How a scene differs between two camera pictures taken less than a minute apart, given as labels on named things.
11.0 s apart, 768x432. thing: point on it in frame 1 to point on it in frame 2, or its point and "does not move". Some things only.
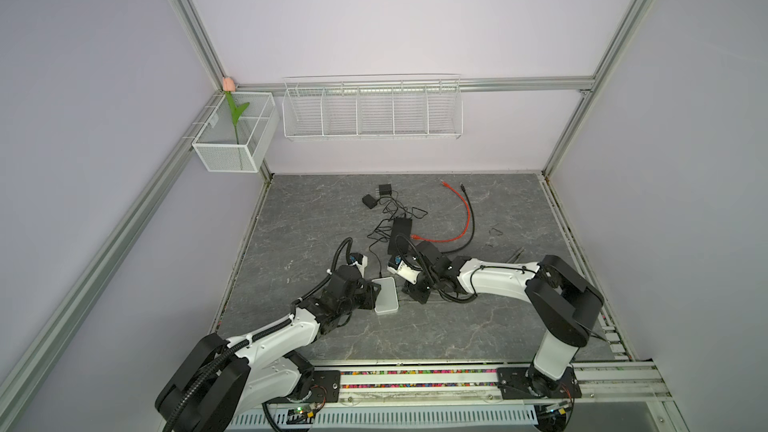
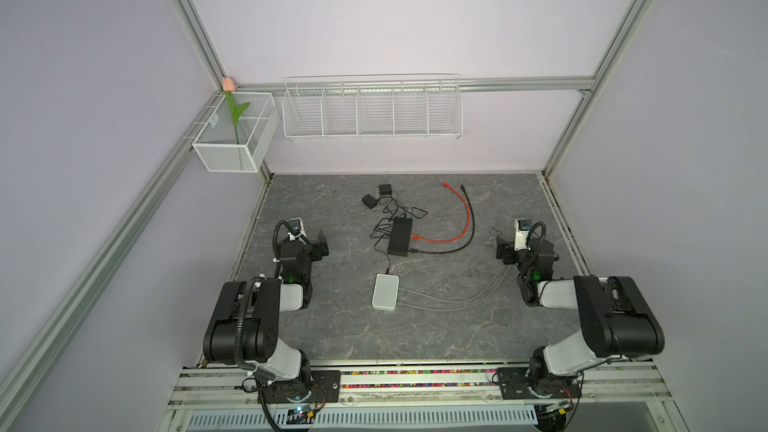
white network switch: [387, 298] does not move
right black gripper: [411, 290] to [506, 252]
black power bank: [399, 237] does not move
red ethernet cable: [450, 239] does not move
